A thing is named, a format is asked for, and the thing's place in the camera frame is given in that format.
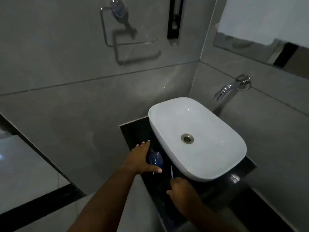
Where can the metal sink drain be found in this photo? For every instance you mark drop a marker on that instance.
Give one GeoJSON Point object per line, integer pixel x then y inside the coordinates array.
{"type": "Point", "coordinates": [187, 138]}

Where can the white ceramic sink basin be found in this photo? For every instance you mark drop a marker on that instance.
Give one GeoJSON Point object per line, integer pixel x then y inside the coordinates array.
{"type": "Point", "coordinates": [205, 152]}

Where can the black wall fixture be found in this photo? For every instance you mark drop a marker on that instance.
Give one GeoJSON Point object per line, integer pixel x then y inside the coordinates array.
{"type": "Point", "coordinates": [174, 19]}

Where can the thin white stick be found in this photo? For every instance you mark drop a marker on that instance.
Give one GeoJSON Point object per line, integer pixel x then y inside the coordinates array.
{"type": "Point", "coordinates": [171, 172]}

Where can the chrome wall faucet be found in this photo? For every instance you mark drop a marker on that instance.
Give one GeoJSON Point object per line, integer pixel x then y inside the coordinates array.
{"type": "Point", "coordinates": [228, 88]}

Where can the person's right hand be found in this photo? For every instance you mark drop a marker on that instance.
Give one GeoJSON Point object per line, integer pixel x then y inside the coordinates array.
{"type": "Point", "coordinates": [184, 195]}

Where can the person's left forearm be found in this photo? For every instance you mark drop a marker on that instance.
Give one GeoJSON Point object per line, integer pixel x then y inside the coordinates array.
{"type": "Point", "coordinates": [103, 202]}

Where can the person's left hand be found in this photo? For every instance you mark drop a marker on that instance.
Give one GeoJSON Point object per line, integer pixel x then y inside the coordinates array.
{"type": "Point", "coordinates": [136, 161]}

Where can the wall mirror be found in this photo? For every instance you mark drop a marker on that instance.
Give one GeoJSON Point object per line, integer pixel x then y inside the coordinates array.
{"type": "Point", "coordinates": [265, 26]}

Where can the blue transparent bottle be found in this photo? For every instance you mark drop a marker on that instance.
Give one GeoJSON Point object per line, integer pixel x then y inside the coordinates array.
{"type": "Point", "coordinates": [155, 158]}

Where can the person's left thumb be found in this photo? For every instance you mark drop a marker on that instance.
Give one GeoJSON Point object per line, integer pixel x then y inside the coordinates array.
{"type": "Point", "coordinates": [154, 170]}

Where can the person's right thumb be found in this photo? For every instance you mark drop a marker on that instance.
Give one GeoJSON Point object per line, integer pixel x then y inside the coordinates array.
{"type": "Point", "coordinates": [169, 192]}

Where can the person's right forearm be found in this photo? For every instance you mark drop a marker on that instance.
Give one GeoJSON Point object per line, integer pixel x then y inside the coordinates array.
{"type": "Point", "coordinates": [212, 221]}

